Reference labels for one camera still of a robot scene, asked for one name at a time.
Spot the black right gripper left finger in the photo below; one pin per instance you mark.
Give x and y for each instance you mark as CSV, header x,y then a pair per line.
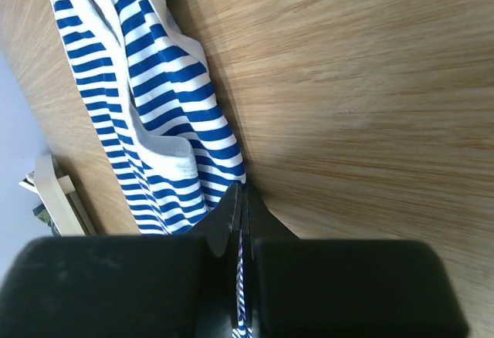
x,y
128,286

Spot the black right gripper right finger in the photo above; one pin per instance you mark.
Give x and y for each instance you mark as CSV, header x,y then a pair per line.
x,y
343,287

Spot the blue white striped tank top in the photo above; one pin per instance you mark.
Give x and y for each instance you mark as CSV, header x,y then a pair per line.
x,y
149,94

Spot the olive green tank top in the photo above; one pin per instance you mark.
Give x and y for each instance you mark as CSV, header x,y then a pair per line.
x,y
43,215

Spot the white plastic tray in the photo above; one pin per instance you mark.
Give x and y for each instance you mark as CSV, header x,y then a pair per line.
x,y
57,192

